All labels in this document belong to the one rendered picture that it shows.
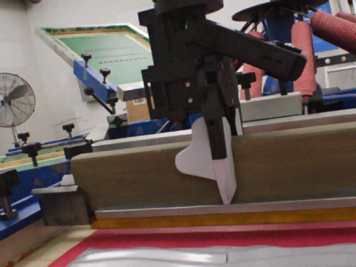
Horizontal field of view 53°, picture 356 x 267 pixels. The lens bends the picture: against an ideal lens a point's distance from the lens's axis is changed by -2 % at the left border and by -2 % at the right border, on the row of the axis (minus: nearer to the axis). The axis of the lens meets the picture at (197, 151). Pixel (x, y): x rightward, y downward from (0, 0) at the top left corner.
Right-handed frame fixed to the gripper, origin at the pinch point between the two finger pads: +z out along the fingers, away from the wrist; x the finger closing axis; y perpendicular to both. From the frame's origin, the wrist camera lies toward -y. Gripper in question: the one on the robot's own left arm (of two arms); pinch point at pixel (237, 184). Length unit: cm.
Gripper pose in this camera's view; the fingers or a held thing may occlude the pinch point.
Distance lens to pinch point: 40.5
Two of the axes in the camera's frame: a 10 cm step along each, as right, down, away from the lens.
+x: -3.1, 2.3, -9.2
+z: 1.7, 9.7, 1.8
